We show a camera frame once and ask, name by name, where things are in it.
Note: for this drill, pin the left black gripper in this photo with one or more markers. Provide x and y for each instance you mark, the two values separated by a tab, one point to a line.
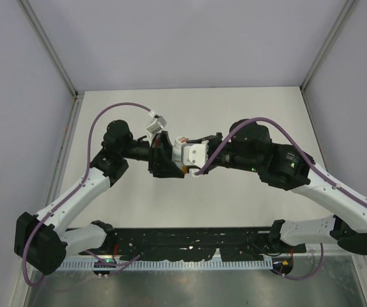
159	162

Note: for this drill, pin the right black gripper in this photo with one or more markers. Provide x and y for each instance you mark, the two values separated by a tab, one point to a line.
211	139

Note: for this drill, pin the white pill bottle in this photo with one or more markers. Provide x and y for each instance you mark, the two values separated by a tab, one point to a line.
179	156

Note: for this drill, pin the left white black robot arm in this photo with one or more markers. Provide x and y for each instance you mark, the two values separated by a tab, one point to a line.
43	239

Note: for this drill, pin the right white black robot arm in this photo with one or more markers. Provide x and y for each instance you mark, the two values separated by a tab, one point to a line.
261	146

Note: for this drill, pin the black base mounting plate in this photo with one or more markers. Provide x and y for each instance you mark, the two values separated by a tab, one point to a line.
195	244

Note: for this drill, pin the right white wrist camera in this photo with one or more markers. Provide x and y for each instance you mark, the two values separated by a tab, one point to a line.
195	154

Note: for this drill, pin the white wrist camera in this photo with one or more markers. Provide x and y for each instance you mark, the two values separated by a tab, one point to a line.
195	154
156	125

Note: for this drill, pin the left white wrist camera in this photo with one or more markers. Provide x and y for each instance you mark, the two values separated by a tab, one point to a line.
156	125

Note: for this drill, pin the left aluminium corner post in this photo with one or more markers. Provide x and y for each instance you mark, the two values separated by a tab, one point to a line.
44	39

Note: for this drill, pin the aluminium corner post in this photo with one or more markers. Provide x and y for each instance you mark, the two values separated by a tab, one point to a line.
333	34
44	39

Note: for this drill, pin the left side aluminium rail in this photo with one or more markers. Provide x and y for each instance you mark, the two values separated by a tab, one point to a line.
60	161

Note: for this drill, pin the white slotted cable duct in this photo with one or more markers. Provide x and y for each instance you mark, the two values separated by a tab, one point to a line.
215	264

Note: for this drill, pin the right aluminium corner post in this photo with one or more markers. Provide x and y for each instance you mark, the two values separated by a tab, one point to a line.
333	34

